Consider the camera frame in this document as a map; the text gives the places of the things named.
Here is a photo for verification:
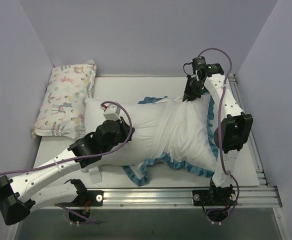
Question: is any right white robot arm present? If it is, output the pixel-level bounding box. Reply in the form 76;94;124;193
183;56;253;205

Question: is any right aluminium side rail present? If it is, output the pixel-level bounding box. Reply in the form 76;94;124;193
227;73;272;188

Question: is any animal print white pillow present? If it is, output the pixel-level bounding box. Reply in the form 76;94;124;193
31;59;97;140

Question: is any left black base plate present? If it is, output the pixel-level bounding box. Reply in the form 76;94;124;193
61;190;104;207

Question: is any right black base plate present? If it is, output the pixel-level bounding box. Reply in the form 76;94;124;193
192;189;236;207

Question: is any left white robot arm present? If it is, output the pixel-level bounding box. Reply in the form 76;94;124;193
0;117;134;226

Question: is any aluminium mounting rail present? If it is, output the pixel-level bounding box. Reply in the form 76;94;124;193
15;186;283;210

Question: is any blue white plush pillowcase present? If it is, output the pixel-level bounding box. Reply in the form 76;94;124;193
122;95;218;187

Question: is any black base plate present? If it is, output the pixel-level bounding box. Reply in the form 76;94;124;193
61;190;104;207
192;189;236;207

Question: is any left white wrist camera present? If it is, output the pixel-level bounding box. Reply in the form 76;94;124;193
101;104;121;122

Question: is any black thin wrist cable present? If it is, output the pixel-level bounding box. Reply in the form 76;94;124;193
182;61;194;76

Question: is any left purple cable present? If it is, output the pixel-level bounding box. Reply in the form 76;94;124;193
0;100;133;225

